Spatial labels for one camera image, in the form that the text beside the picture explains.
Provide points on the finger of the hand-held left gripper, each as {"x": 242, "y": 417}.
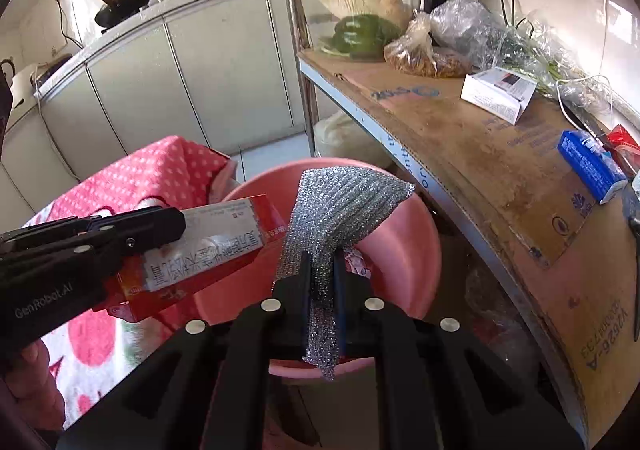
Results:
{"x": 125, "y": 230}

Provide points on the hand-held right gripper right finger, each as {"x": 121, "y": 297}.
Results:
{"x": 350, "y": 300}

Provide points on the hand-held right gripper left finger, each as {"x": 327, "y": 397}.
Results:
{"x": 292, "y": 295}

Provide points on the pink plastic basin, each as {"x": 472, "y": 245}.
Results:
{"x": 400, "y": 255}

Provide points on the red and white carton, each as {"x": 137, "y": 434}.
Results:
{"x": 200, "y": 255}

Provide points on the silver scouring cloth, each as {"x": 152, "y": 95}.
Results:
{"x": 340, "y": 210}

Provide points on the person's left hand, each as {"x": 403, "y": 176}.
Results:
{"x": 42, "y": 390}

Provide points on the pink dotted blanket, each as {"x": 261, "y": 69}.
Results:
{"x": 150, "y": 170}

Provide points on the white rice sack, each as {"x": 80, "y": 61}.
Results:
{"x": 345, "y": 135}

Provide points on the white kitchen appliance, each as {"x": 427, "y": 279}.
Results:
{"x": 20, "y": 95}

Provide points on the white kitchen cabinet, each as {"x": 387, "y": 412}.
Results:
{"x": 200, "y": 70}

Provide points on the brown cardboard sheet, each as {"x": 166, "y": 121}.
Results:
{"x": 475, "y": 155}

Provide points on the black wok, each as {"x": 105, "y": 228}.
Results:
{"x": 122, "y": 5}

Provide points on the clear bag of peanuts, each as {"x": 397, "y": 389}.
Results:
{"x": 425, "y": 62}

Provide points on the white cardboard box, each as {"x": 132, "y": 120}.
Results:
{"x": 492, "y": 95}

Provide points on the green bell pepper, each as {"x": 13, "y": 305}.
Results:
{"x": 360, "y": 32}

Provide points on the blue tissue packet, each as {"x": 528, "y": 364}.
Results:
{"x": 590, "y": 165}

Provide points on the metal shelf rack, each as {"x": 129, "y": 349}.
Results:
{"x": 300, "y": 5}

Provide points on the tan potato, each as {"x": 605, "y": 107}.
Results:
{"x": 395, "y": 7}

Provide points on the clear bag of green onions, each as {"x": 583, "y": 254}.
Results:
{"x": 475, "y": 30}

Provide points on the red packet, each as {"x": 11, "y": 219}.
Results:
{"x": 625, "y": 142}

